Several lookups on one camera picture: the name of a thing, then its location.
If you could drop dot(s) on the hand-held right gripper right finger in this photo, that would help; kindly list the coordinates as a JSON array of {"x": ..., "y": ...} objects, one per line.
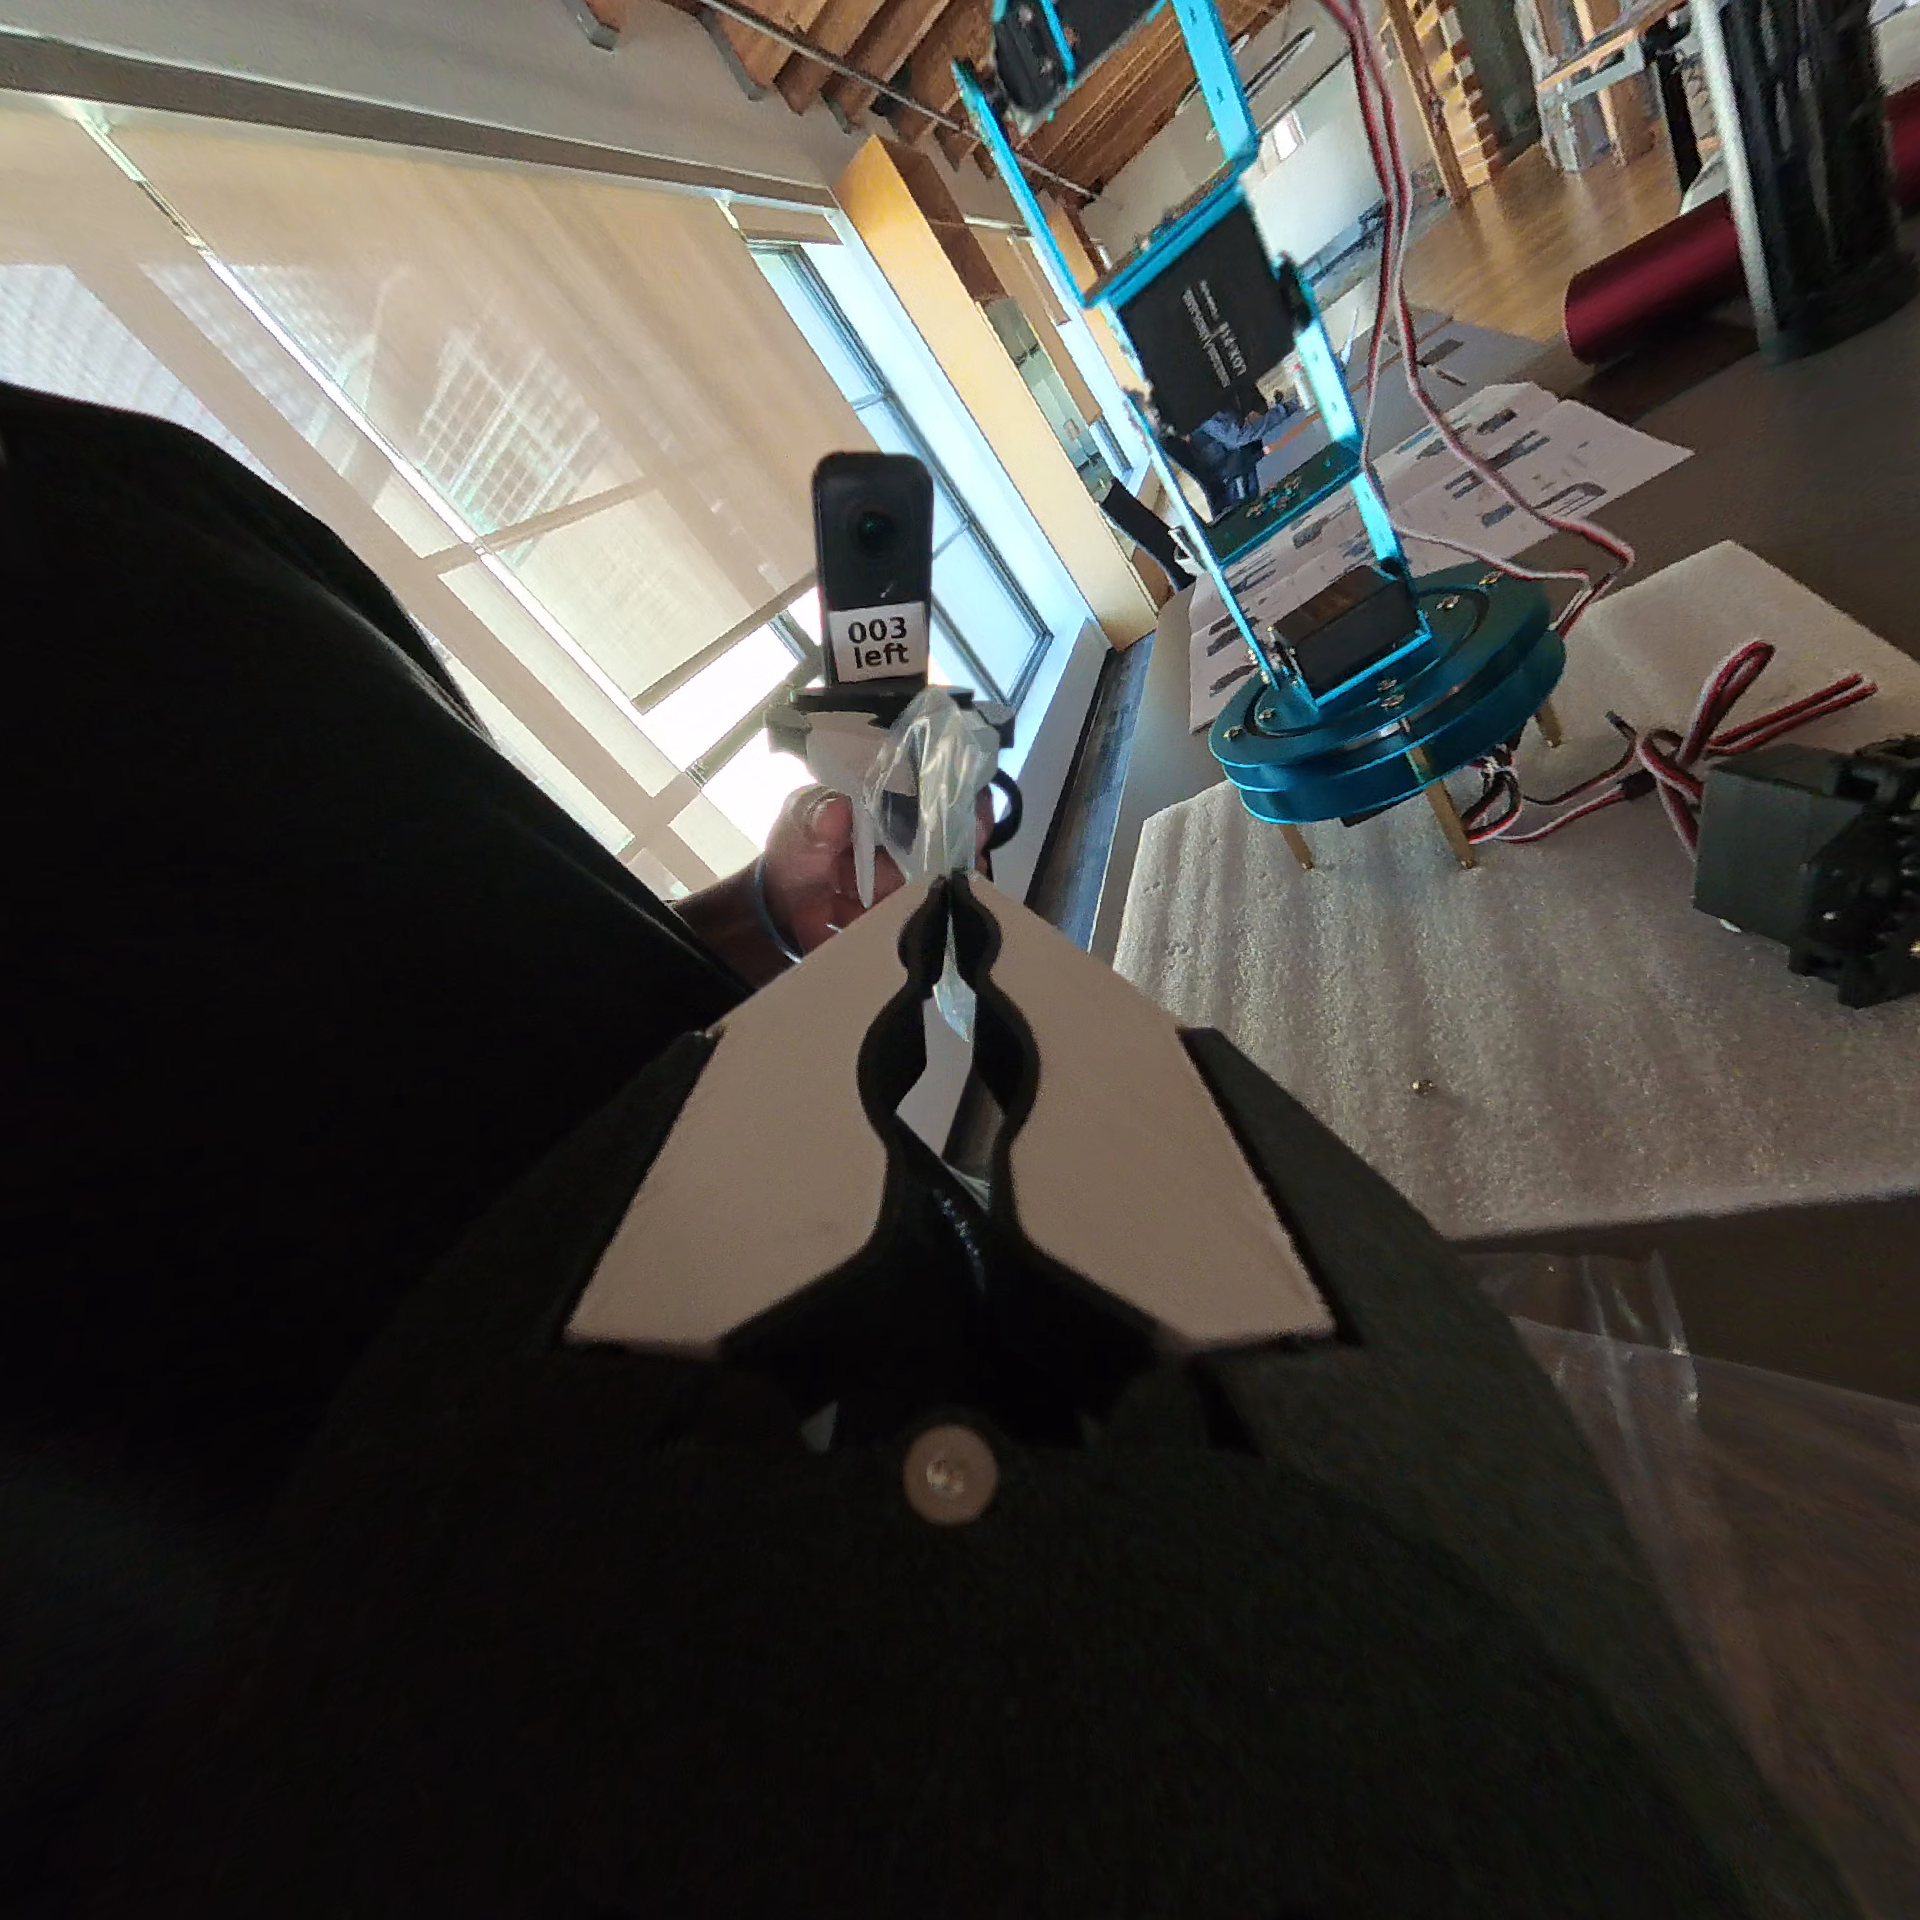
[{"x": 1155, "y": 1185}]

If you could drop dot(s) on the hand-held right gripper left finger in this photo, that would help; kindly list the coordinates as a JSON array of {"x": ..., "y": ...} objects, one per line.
[{"x": 751, "y": 1185}]

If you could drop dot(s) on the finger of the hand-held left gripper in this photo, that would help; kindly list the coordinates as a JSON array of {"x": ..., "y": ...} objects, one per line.
[
  {"x": 978, "y": 748},
  {"x": 849, "y": 763}
]

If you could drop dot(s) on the clear bag black parts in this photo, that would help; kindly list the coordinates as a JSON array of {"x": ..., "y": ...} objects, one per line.
[{"x": 930, "y": 780}]

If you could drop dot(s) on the black servo claw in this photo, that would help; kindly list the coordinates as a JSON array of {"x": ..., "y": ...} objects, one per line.
[{"x": 1800, "y": 855}]

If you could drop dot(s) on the large clear parts bag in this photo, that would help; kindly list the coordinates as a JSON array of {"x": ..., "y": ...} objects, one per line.
[{"x": 1769, "y": 1575}]

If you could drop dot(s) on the blue toy robot arm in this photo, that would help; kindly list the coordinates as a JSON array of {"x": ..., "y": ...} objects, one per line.
[{"x": 1381, "y": 705}]

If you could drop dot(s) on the person's left forearm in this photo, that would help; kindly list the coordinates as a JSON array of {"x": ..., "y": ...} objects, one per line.
[{"x": 720, "y": 931}]

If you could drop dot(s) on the person's left hand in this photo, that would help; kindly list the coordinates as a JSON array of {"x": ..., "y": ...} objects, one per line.
[{"x": 819, "y": 868}]

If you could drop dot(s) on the blue wristband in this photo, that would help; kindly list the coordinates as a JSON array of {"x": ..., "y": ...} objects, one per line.
[{"x": 774, "y": 908}]

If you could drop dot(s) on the white foam mat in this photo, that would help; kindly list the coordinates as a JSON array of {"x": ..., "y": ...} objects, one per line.
[{"x": 1501, "y": 1020}]

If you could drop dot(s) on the person's black clothing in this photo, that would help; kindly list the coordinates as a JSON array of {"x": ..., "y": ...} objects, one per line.
[{"x": 224, "y": 1050}]

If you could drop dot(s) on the printed instruction sheet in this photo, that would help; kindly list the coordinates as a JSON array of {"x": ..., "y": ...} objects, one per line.
[{"x": 1515, "y": 451}]

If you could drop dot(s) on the dark red cylinder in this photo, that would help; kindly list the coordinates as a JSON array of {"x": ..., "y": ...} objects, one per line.
[{"x": 1651, "y": 283}]

